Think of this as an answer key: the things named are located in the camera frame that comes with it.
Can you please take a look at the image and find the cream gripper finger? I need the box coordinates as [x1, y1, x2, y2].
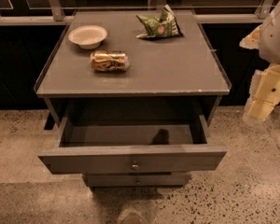
[243, 97, 274, 122]
[239, 25, 261, 49]

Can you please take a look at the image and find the grey top drawer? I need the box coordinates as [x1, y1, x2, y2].
[38, 102, 226, 175]

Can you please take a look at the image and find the grey drawer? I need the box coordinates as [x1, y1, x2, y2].
[83, 172, 190, 188]
[38, 102, 226, 175]

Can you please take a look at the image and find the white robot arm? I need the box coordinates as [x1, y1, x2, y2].
[240, 1, 280, 125]

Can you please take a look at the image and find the grey drawer cabinet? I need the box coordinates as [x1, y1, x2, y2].
[33, 9, 232, 189]

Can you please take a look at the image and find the grey bottom drawer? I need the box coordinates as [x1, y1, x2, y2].
[83, 172, 190, 188]

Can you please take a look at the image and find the green chip bag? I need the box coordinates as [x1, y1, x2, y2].
[136, 5, 183, 39]

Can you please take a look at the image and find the gold crushed can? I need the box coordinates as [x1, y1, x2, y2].
[91, 50, 130, 72]

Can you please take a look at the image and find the white paper bowl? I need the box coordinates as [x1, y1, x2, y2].
[68, 25, 107, 49]

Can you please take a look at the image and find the metal railing frame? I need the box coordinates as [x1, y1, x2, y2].
[0, 0, 279, 25]

